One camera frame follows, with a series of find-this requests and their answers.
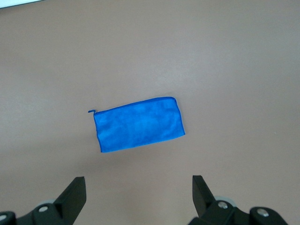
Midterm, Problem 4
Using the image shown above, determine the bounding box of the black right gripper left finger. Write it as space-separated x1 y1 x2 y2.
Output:
0 176 88 225

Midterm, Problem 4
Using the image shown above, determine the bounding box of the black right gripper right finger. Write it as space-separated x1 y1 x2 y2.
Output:
187 175 288 225

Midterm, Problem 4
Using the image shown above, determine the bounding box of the blue microfiber towel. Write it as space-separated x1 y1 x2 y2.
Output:
88 96 186 153

